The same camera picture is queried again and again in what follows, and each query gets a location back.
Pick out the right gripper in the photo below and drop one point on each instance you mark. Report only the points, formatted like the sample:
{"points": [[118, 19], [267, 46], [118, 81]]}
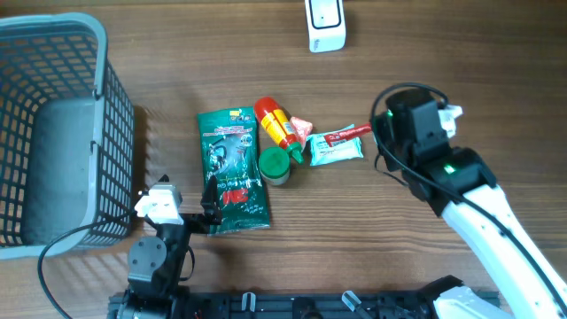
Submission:
{"points": [[382, 129]]}

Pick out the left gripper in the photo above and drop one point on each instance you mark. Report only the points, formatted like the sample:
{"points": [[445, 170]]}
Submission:
{"points": [[209, 202]]}

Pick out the red sauce sachet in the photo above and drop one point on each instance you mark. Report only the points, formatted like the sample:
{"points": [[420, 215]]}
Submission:
{"points": [[347, 134]]}

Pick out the mint wet wipes pack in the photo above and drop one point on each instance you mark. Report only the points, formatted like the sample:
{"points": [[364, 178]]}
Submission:
{"points": [[322, 153]]}

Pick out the red chili sauce bottle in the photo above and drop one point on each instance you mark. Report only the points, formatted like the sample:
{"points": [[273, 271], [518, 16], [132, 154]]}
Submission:
{"points": [[272, 118]]}

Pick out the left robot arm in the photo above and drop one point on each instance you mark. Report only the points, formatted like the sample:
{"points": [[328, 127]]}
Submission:
{"points": [[155, 263]]}

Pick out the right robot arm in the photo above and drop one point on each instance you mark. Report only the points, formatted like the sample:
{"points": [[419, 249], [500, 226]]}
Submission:
{"points": [[463, 191]]}

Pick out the white barcode scanner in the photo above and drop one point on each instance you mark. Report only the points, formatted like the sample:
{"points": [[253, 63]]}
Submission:
{"points": [[326, 25]]}

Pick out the green 3M gloves package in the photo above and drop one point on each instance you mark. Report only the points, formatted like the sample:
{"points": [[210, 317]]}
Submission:
{"points": [[229, 152]]}

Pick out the green lid seasoning jar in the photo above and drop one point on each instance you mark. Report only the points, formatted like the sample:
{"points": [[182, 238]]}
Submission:
{"points": [[275, 165]]}

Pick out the red white small packet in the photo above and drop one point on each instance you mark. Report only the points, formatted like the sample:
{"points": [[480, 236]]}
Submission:
{"points": [[302, 128]]}

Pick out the grey plastic shopping basket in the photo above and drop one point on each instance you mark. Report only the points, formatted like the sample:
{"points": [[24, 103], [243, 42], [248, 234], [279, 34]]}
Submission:
{"points": [[67, 138]]}

